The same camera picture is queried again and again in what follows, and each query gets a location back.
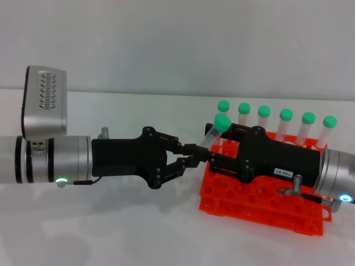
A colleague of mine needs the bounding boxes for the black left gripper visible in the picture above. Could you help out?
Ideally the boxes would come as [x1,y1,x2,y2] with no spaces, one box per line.
[91,126,208,191]

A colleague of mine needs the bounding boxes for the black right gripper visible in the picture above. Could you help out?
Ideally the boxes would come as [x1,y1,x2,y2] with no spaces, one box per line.
[205,123,323,188]

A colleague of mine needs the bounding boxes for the orange plastic test tube rack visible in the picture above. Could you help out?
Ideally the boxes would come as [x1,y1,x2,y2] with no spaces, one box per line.
[199,126,333,237]

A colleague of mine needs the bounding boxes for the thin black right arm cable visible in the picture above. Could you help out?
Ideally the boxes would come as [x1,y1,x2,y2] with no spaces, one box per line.
[301,193,344,213]

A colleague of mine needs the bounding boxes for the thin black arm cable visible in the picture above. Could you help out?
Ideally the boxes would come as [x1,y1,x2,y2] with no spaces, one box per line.
[301,193,344,213]
[66,178,101,186]

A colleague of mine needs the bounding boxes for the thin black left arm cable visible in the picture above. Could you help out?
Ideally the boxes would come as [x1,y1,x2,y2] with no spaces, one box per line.
[66,178,101,186]

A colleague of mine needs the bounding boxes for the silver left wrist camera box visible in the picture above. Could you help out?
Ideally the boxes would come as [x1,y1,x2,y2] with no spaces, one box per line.
[21,65,68,139]

